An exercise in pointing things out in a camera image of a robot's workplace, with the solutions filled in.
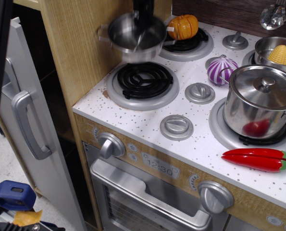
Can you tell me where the yellow tape piece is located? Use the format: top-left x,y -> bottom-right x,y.
12,210 -> 43,227

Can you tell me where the blue clamp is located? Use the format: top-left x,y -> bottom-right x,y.
0,180 -> 37,211

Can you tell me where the purple striped toy onion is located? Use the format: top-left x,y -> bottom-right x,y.
207,55 -> 238,85

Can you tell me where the grey stovetop knob back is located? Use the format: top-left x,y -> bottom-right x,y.
222,32 -> 249,51

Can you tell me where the hanging metal ladle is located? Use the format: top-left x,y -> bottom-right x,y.
260,0 -> 286,30

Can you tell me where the left oven dial knob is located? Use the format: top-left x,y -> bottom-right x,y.
98,132 -> 126,159

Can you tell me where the oven dial knob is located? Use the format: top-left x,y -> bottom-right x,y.
198,180 -> 235,214
98,132 -> 126,159

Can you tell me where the orange toy pumpkin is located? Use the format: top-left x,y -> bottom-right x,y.
168,14 -> 199,40

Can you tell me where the large steel pot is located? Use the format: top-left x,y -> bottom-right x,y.
218,64 -> 286,141

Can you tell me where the front left stove burner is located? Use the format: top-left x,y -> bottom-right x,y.
106,62 -> 179,111

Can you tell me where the silver oven door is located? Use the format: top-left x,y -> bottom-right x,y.
83,143 -> 228,231

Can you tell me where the red toy chili pepper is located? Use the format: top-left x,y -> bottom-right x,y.
222,148 -> 286,173

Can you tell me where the grey fridge door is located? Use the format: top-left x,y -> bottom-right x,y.
0,18 -> 87,231

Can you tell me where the front right stove burner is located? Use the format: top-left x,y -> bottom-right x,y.
209,98 -> 286,152

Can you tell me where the grey stovetop knob front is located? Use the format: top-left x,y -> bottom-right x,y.
160,115 -> 194,141

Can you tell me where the steel pot lid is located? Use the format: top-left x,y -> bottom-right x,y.
229,65 -> 286,111

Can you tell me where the small steel two-handled pan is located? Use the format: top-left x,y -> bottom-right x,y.
97,13 -> 177,64

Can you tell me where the grey stovetop knob middle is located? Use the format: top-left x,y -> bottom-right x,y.
185,82 -> 215,104

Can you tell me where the steel bowl back right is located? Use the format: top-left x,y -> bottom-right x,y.
254,37 -> 286,72

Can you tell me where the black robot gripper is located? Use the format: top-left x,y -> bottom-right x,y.
133,0 -> 154,27

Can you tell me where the grey stovetop knob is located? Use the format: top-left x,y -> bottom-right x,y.
160,115 -> 194,141
222,32 -> 249,51
185,82 -> 215,104

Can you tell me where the right oven dial knob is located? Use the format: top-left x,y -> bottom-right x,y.
198,180 -> 235,214

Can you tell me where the grey fridge door handle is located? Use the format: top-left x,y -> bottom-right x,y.
11,90 -> 52,160

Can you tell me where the yellow toy corn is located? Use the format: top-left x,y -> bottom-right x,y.
267,45 -> 286,65

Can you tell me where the oven clock display panel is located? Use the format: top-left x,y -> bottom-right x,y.
141,152 -> 180,179

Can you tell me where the back left stove burner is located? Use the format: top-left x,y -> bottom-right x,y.
160,28 -> 213,62

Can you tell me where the stove burner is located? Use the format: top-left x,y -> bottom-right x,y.
106,62 -> 179,111
209,98 -> 286,152
160,28 -> 213,62

